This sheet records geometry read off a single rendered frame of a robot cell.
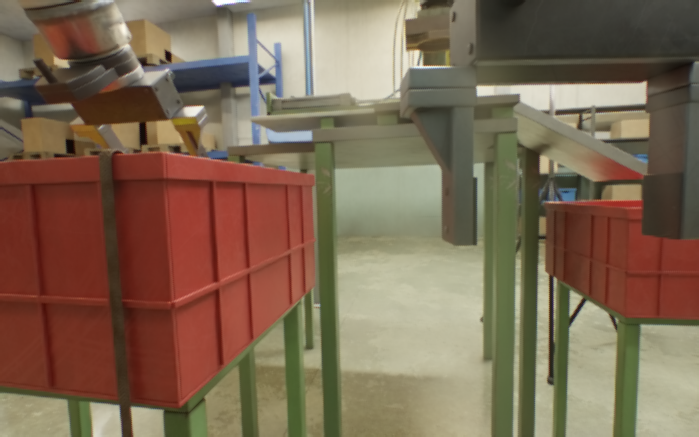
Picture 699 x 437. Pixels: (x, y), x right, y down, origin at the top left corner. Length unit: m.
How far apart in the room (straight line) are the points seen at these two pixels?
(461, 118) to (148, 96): 0.42
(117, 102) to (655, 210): 0.57
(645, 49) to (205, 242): 0.35
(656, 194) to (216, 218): 0.35
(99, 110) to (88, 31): 0.11
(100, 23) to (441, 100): 0.42
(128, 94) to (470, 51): 0.44
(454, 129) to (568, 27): 0.08
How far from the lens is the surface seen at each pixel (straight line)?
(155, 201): 0.32
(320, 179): 0.81
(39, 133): 8.15
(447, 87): 0.21
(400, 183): 6.14
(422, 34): 0.98
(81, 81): 0.50
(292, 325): 0.68
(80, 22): 0.52
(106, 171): 0.35
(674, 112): 0.29
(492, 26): 0.22
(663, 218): 0.29
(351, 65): 6.61
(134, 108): 0.56
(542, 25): 0.23
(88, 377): 0.42
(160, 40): 7.21
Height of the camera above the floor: 0.80
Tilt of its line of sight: 4 degrees down
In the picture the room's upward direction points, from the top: 1 degrees counter-clockwise
